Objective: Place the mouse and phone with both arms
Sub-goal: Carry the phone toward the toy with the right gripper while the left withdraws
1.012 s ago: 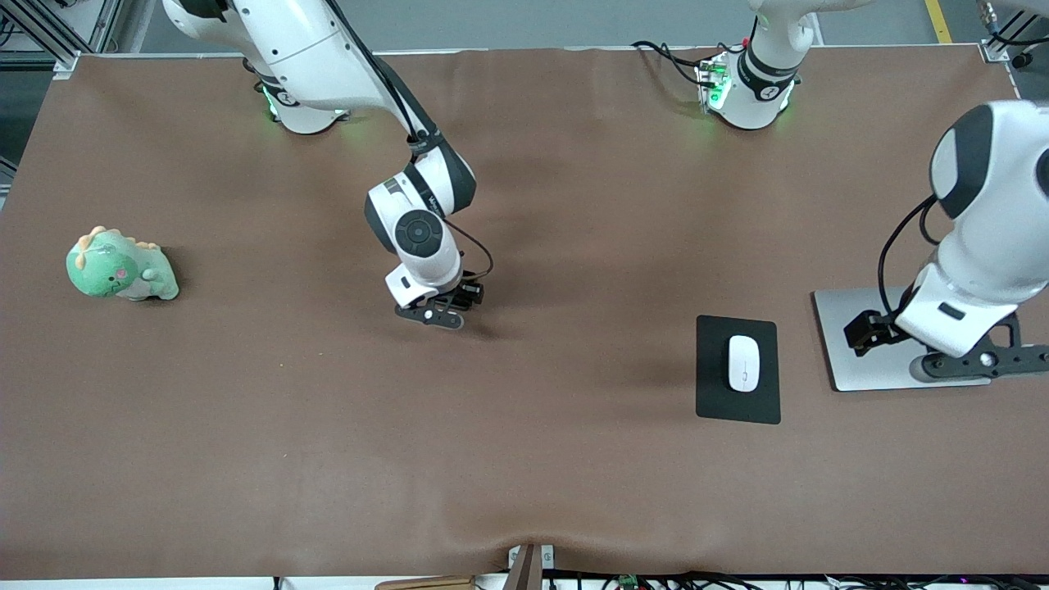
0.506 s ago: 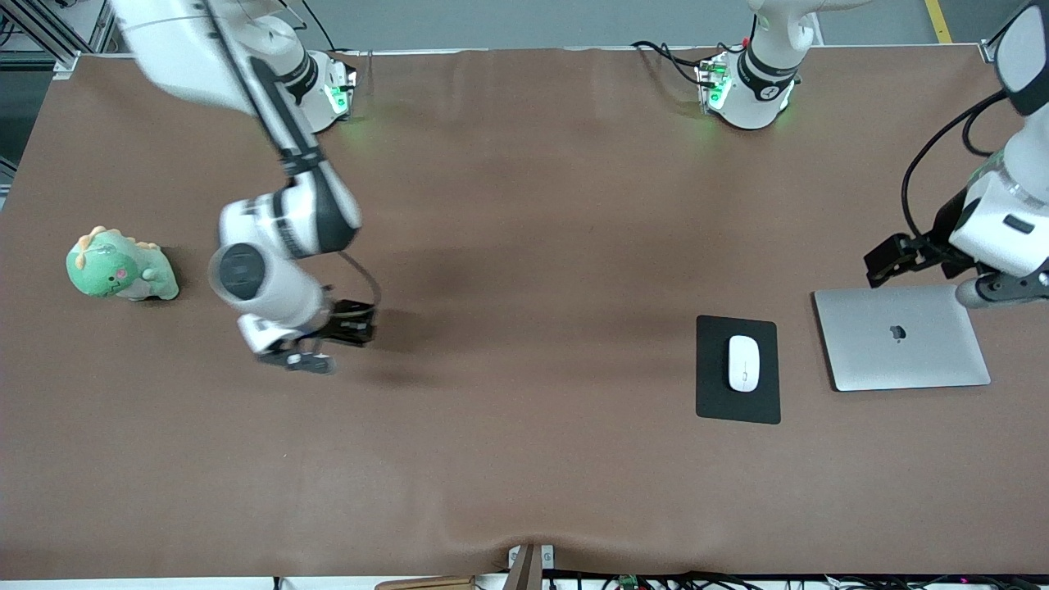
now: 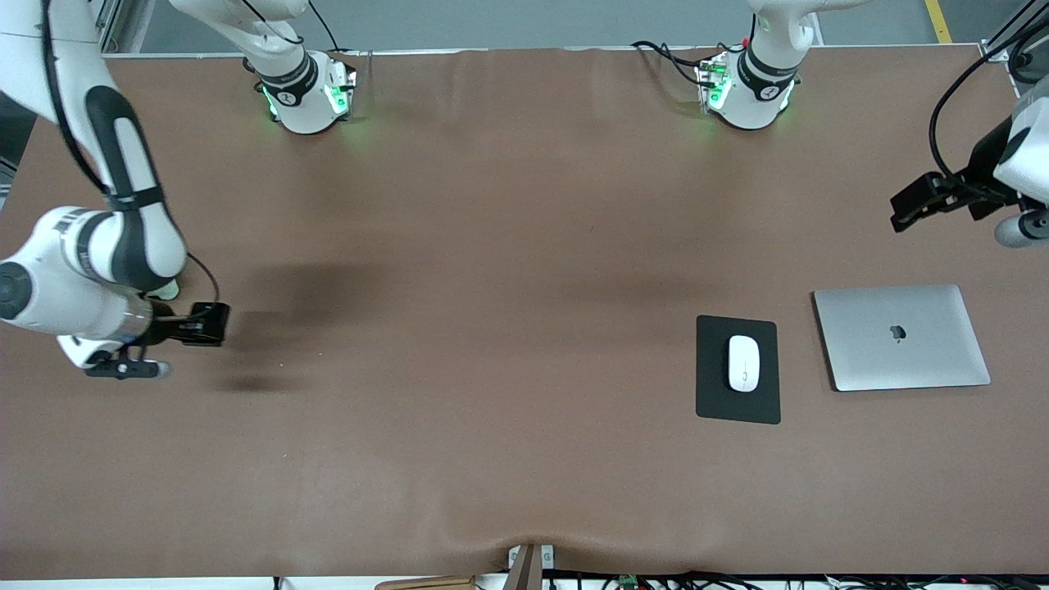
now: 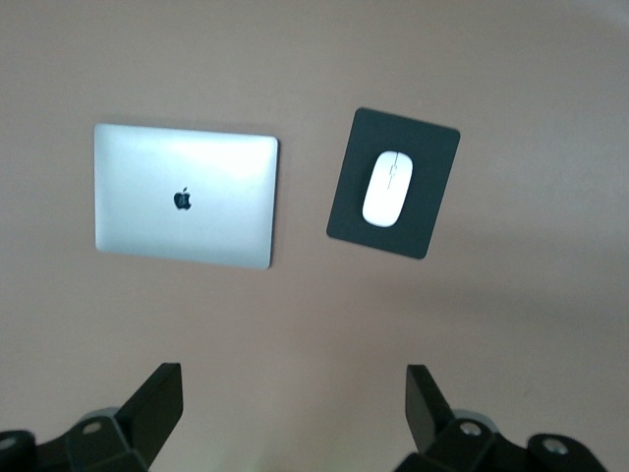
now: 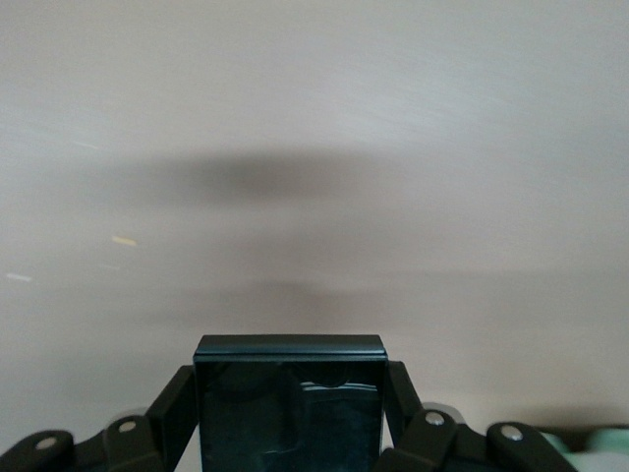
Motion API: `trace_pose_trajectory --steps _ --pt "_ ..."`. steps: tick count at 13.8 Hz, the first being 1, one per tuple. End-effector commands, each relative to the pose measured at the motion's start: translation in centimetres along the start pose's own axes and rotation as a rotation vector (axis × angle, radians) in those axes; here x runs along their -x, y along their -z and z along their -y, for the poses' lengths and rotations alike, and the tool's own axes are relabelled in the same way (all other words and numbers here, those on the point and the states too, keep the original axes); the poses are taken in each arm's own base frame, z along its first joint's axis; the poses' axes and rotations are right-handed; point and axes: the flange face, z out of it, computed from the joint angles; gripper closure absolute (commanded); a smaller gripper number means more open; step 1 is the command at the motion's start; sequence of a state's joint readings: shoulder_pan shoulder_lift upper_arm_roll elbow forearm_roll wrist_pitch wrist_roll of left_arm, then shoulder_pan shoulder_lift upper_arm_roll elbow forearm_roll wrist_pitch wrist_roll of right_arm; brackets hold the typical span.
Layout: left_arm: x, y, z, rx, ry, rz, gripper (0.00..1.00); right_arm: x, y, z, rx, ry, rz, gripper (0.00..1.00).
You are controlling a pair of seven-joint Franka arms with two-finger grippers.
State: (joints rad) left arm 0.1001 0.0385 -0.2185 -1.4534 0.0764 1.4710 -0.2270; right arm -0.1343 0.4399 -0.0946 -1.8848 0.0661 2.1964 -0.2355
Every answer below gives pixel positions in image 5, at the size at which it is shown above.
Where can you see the large table cover cloth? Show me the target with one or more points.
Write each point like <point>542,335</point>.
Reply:
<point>314,123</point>

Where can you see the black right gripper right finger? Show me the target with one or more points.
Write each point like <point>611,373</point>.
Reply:
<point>432,442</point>

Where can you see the black flip phone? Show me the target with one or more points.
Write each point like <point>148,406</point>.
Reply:
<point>290,418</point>

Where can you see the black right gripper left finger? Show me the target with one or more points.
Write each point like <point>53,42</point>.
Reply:
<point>162,423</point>

